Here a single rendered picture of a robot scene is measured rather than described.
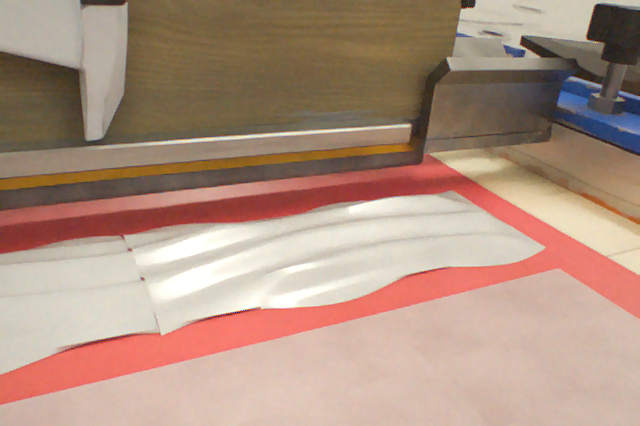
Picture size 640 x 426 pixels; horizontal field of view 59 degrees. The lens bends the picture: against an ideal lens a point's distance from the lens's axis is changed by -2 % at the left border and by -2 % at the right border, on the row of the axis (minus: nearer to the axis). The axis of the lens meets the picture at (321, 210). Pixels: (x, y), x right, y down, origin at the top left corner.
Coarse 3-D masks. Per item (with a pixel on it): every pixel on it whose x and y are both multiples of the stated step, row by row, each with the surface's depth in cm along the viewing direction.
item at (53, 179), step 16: (400, 144) 32; (208, 160) 27; (224, 160) 28; (240, 160) 28; (256, 160) 28; (272, 160) 29; (288, 160) 29; (304, 160) 30; (32, 176) 24; (48, 176) 24; (64, 176) 24; (80, 176) 25; (96, 176) 25; (112, 176) 25; (128, 176) 26
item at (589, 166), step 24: (528, 144) 36; (552, 144) 35; (576, 144) 33; (600, 144) 32; (528, 168) 37; (552, 168) 35; (576, 168) 33; (600, 168) 32; (624, 168) 31; (576, 192) 34; (600, 192) 32; (624, 192) 31; (624, 216) 31
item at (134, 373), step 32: (0, 224) 24; (32, 224) 24; (64, 224) 24; (96, 224) 25; (64, 352) 17; (96, 352) 17; (128, 352) 18; (160, 352) 18; (0, 384) 16; (32, 384) 16; (64, 384) 16; (96, 384) 16; (128, 384) 16; (160, 384) 16; (0, 416) 15; (32, 416) 15; (64, 416) 15; (96, 416) 15; (128, 416) 15; (160, 416) 15; (192, 416) 15
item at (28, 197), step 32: (320, 160) 30; (352, 160) 31; (384, 160) 32; (416, 160) 33; (0, 192) 23; (32, 192) 24; (64, 192) 25; (96, 192) 25; (128, 192) 26; (160, 192) 27
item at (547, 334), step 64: (192, 192) 29; (256, 192) 29; (320, 192) 30; (384, 192) 31; (576, 256) 26; (256, 320) 20; (320, 320) 20; (384, 320) 20; (448, 320) 21; (512, 320) 21; (576, 320) 21; (192, 384) 17; (256, 384) 17; (320, 384) 17; (384, 384) 17; (448, 384) 18; (512, 384) 18; (576, 384) 18
